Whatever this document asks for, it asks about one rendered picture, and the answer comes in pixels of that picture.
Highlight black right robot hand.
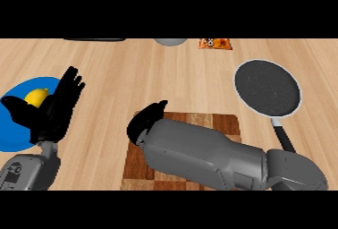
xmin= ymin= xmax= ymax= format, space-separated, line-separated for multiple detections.
xmin=125 ymin=99 xmax=169 ymax=146

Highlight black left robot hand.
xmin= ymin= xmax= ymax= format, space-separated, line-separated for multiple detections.
xmin=0 ymin=65 xmax=87 ymax=144

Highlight checkered wooden cutting board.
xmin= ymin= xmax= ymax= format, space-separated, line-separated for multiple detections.
xmin=119 ymin=111 xmax=243 ymax=191

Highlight dark frying pan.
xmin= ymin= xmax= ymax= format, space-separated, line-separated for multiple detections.
xmin=231 ymin=58 xmax=303 ymax=154

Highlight yellow lemon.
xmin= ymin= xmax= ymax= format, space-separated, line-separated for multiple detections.
xmin=23 ymin=88 xmax=50 ymax=108

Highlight blue round plate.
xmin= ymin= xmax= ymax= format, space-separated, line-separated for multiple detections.
xmin=0 ymin=76 xmax=63 ymax=153

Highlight flat black object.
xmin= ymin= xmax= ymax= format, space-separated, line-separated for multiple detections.
xmin=61 ymin=38 xmax=126 ymax=42

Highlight grey round bowl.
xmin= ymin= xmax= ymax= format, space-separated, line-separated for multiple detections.
xmin=151 ymin=38 xmax=188 ymax=47

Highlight orange snack bag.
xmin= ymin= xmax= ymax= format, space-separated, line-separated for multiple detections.
xmin=196 ymin=38 xmax=233 ymax=51

